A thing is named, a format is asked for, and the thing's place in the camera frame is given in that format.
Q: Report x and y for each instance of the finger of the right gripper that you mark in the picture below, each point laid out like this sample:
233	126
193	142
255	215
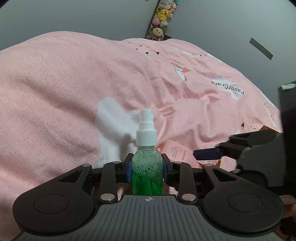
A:
208	154

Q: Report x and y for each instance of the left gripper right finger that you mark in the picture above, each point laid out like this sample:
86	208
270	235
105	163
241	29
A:
179	175

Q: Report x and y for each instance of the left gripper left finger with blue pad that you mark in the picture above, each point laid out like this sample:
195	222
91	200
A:
113	173

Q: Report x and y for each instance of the green spray bottle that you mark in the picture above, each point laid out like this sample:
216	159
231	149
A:
147	162

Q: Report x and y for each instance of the orange cardboard box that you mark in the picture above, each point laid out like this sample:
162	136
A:
264	127

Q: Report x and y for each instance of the pink tube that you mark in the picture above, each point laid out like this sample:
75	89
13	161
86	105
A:
177	152

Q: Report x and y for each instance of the pink bed quilt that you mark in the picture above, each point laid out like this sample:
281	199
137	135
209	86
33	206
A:
71	98

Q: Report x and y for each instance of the plush toy stack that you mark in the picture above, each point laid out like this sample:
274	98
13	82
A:
161	20

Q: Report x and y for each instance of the grey wall strip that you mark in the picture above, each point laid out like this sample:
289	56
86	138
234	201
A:
261	48

